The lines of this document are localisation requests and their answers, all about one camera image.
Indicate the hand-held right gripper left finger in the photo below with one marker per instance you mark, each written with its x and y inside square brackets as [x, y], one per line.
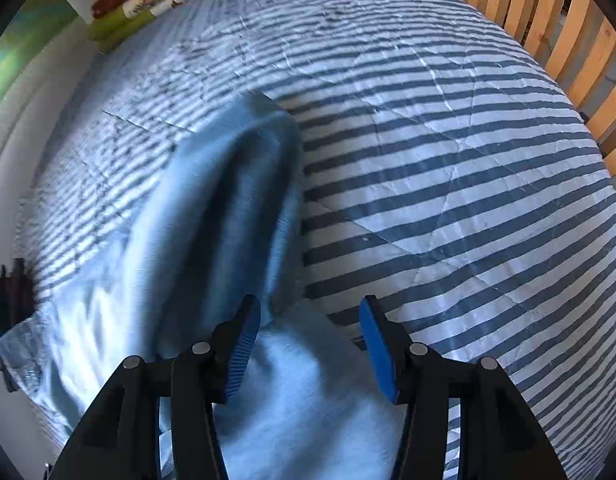
[245, 345]

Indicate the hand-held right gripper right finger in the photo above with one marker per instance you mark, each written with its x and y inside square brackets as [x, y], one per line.
[378, 355]

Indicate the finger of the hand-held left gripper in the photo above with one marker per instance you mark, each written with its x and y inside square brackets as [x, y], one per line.
[6, 377]
[15, 290]

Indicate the light blue garment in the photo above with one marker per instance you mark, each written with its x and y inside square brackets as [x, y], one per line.
[227, 185]

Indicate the blue white striped bedsheet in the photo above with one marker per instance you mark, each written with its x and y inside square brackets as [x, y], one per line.
[438, 160]

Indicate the folded green floral blanket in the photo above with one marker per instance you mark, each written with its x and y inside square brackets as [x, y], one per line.
[137, 7]

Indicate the wooden slatted headboard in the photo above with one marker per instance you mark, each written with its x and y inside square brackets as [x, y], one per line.
[553, 20]

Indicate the green landscape wall poster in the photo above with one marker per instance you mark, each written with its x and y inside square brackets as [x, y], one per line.
[22, 45]

